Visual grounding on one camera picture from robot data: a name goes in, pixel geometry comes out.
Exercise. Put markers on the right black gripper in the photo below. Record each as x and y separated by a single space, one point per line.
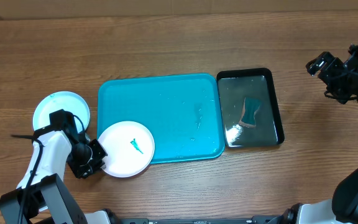
325 66

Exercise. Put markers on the green scrubbing sponge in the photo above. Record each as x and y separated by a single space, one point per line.
249 110

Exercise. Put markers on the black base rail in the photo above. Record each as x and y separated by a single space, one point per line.
258 219

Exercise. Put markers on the black rectangular water tray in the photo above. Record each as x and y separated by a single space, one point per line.
236 85

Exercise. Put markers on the teal plastic tray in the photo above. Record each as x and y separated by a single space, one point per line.
182 112

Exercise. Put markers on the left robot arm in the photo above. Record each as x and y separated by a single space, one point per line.
42 187

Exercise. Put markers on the light blue plate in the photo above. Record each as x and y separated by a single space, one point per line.
62 100

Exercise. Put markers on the pink white plate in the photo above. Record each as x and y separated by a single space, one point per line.
130 148

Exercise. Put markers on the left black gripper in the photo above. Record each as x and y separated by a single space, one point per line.
99 152

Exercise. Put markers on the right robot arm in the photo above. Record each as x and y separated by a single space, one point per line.
343 206

